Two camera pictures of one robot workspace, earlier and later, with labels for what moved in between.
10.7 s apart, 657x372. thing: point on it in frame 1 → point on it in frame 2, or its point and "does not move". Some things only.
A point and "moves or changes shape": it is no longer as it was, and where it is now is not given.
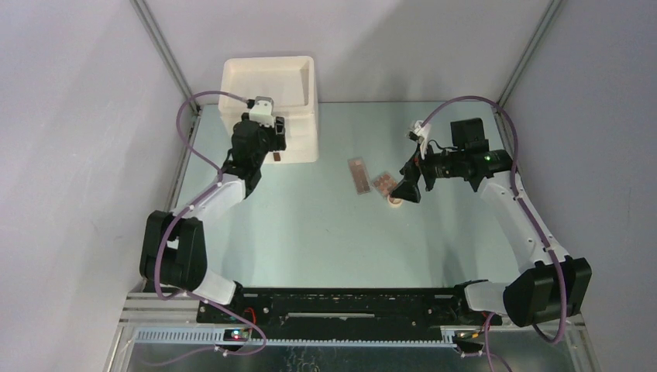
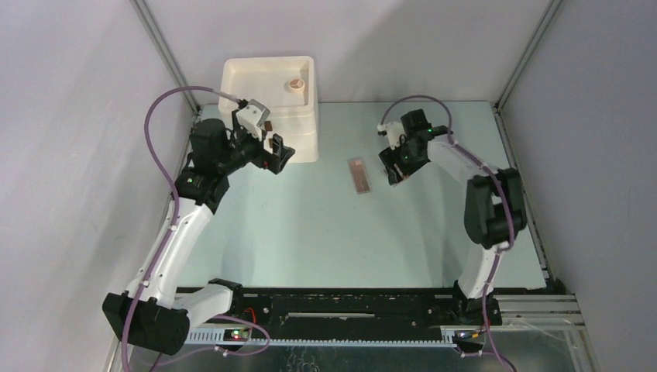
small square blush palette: (384, 184) moves or changes shape
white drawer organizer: (290, 83) does not move
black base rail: (350, 314) does not move
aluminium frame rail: (166, 50) does not move
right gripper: (408, 188) → (390, 157)
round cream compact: (394, 202) → (297, 86)
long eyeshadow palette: (359, 175) does not move
